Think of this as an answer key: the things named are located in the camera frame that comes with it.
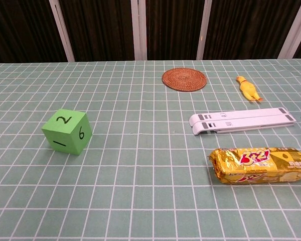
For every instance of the green cube marked 2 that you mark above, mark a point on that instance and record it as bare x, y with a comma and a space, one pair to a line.
65, 135

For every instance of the green gridded cutting mat table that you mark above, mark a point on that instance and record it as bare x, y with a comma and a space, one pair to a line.
140, 188

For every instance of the round brown rattan coaster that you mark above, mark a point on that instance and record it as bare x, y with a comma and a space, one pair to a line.
183, 79

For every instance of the white folded laptop stand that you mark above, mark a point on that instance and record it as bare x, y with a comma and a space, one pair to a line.
240, 120

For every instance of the dark pleated curtain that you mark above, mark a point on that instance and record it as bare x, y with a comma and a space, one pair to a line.
102, 30

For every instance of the yellow rubber chicken toy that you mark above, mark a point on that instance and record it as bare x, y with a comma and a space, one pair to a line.
248, 89

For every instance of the golden biscuit pack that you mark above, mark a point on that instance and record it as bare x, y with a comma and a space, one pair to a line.
253, 165

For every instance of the white metal frame post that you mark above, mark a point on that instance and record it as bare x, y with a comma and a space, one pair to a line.
138, 30
293, 32
204, 30
62, 32

